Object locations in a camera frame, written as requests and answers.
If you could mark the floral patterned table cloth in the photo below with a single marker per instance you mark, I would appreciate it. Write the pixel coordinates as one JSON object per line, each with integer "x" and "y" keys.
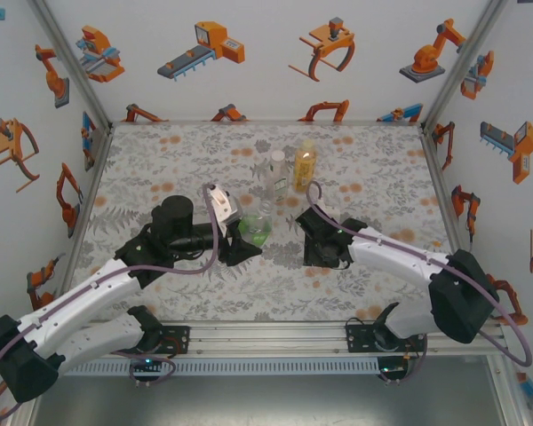
{"x": 182, "y": 146}

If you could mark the wide aluminium frame rail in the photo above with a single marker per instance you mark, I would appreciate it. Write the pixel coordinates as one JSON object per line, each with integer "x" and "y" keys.
{"x": 266, "y": 339}

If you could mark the white bottle cap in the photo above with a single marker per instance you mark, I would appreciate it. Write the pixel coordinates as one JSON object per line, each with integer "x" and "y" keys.
{"x": 278, "y": 155}

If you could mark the orange tea bottle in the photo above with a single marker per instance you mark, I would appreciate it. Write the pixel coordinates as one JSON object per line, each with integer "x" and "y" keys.
{"x": 304, "y": 173}

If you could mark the small circuit board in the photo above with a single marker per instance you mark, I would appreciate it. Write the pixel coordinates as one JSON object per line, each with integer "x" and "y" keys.
{"x": 391, "y": 368}
{"x": 147, "y": 361}

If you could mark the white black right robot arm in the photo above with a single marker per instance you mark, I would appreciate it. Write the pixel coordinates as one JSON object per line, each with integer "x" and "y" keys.
{"x": 408, "y": 321}

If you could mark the aluminium frame leg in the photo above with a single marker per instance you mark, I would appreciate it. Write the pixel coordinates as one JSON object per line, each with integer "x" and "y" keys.
{"x": 508, "y": 395}
{"x": 24, "y": 415}

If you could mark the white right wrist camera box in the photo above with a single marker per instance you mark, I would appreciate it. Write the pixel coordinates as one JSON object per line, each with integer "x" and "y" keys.
{"x": 320, "y": 205}

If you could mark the pale yellow bottle cap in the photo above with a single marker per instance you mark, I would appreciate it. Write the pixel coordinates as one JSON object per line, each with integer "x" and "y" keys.
{"x": 307, "y": 144}

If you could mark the aluminium table side rail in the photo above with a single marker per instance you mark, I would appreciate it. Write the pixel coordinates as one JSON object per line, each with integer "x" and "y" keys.
{"x": 431, "y": 160}
{"x": 91, "y": 186}

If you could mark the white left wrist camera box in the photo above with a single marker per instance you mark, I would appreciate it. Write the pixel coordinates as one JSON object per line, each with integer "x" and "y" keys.
{"x": 224, "y": 206}

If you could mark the aluminium frame post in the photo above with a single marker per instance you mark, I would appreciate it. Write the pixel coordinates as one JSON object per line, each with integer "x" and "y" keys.
{"x": 74, "y": 66}
{"x": 461, "y": 66}

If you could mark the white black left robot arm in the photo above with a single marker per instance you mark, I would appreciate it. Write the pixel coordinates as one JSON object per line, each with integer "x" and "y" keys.
{"x": 102, "y": 341}

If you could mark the thin aluminium table rail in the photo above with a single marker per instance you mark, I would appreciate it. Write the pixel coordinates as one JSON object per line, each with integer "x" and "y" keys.
{"x": 266, "y": 122}

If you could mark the clear bottle green cap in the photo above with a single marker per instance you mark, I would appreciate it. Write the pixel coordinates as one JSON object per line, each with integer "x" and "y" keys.
{"x": 279, "y": 186}

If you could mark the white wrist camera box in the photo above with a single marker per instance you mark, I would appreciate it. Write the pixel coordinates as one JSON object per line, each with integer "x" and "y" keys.
{"x": 224, "y": 206}
{"x": 320, "y": 205}

